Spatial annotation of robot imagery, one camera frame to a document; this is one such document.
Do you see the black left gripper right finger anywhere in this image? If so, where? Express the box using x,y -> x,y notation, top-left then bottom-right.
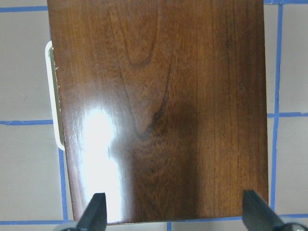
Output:
242,190 -> 284,231

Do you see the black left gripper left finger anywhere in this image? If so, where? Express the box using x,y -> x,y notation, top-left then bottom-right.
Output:
76,193 -> 107,231

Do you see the wooden drawer with white handle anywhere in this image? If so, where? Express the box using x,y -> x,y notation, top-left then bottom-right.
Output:
45,40 -> 65,151

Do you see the dark wooden drawer cabinet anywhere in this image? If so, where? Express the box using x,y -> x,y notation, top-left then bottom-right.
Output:
48,0 -> 269,224

